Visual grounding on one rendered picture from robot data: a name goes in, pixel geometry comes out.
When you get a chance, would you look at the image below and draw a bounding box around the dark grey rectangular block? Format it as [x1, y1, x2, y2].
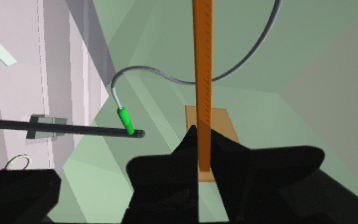
[26, 117, 68, 139]

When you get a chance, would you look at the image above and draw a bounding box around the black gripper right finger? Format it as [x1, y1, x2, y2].
[210, 129, 325, 221]

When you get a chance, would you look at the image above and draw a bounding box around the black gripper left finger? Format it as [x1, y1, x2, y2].
[126, 125, 199, 212]

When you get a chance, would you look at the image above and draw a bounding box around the grey loop with purple handle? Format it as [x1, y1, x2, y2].
[2, 155, 32, 170]

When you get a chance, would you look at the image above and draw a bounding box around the orange handle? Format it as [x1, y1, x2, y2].
[192, 0, 213, 173]

